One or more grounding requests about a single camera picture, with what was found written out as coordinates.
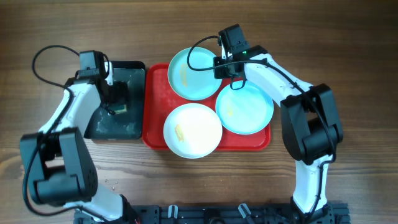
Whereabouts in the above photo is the green yellow scrub sponge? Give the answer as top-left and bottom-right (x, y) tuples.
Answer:
(111, 104), (127, 114)

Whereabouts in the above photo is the light blue plate top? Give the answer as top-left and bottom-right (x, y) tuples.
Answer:
(167, 47), (222, 101)

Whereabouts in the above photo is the light blue plate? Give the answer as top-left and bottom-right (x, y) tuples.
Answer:
(167, 47), (222, 101)
(215, 80), (274, 135)

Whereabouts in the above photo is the white plate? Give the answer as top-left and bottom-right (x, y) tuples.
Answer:
(163, 103), (223, 159)

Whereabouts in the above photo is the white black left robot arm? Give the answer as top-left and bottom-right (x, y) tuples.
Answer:
(20, 77), (140, 223)

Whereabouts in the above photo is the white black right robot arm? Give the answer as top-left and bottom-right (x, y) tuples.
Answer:
(213, 45), (343, 223)

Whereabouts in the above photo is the black soapy water tray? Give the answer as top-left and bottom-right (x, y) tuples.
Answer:
(84, 61), (146, 140)

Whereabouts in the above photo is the black aluminium mounting rail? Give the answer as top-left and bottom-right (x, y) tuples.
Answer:
(73, 202), (351, 224)

